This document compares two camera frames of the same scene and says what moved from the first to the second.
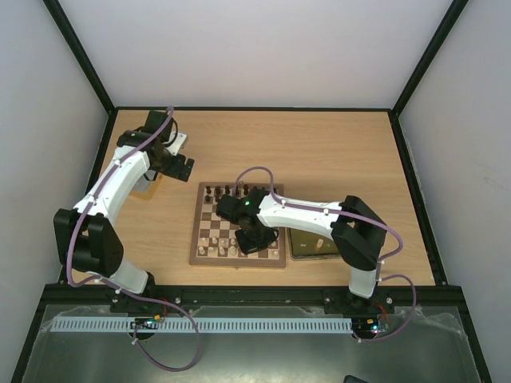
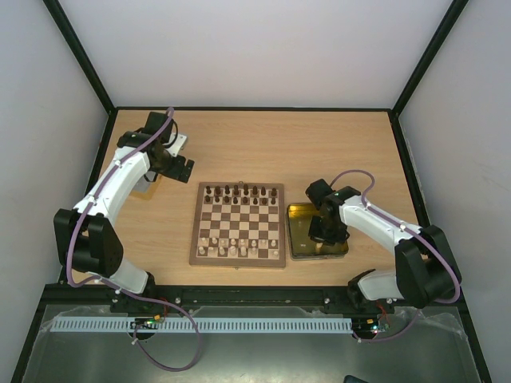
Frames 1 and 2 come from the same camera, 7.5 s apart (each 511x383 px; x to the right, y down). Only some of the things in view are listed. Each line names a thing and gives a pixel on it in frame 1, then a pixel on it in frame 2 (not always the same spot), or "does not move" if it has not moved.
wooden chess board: (215, 240) does not move
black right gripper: (255, 242) to (323, 234)
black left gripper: (176, 172) does not move
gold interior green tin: (305, 245) does not move
